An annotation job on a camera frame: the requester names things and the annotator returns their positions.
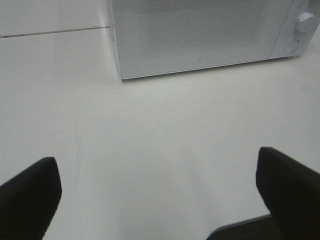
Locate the white round door button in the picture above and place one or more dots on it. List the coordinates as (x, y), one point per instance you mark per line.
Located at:
(291, 46)

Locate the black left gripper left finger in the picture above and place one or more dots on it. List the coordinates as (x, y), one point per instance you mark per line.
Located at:
(29, 201)

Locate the white microwave oven body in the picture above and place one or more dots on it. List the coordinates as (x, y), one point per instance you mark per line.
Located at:
(290, 30)

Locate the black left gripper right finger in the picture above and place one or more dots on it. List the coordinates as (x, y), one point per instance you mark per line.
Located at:
(291, 193)

